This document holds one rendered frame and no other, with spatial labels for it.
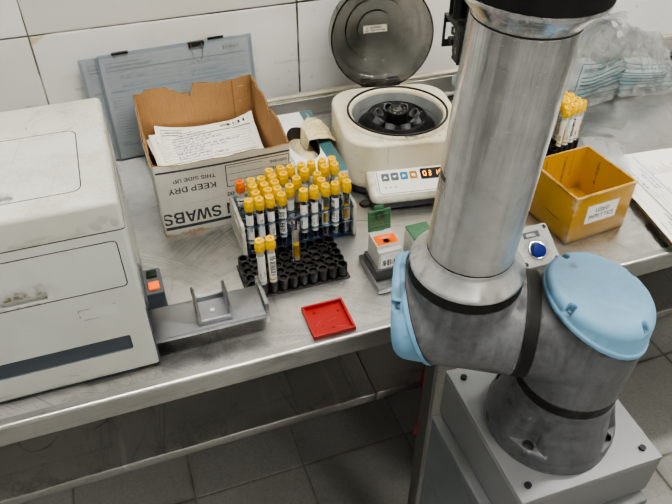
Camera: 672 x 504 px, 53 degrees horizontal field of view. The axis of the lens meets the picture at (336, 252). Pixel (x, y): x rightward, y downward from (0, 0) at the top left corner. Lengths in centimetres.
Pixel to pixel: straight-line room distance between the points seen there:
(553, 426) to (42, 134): 74
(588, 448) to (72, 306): 65
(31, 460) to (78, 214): 101
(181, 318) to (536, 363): 54
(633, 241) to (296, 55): 78
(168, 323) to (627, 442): 64
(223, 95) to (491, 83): 96
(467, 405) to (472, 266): 28
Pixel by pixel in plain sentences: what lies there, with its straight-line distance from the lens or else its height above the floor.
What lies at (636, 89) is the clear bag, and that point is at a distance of 180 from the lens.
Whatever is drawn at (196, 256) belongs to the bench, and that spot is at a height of 87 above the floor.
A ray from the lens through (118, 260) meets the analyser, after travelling 89.
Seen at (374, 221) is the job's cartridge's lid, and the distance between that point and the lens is 109.
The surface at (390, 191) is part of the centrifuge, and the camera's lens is 126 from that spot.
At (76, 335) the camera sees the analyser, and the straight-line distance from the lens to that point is 97.
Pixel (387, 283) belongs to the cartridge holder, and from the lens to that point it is 110.
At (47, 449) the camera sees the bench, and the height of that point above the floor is 27.
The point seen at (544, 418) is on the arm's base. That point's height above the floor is 102.
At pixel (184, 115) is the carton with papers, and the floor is 96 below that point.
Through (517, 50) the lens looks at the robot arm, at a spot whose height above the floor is 144.
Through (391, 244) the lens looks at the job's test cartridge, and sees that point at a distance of 108.
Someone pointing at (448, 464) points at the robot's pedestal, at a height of 84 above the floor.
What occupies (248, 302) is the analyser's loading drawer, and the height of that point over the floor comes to 91.
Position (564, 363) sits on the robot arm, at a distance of 71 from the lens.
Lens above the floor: 164
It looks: 40 degrees down
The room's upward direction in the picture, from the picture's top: straight up
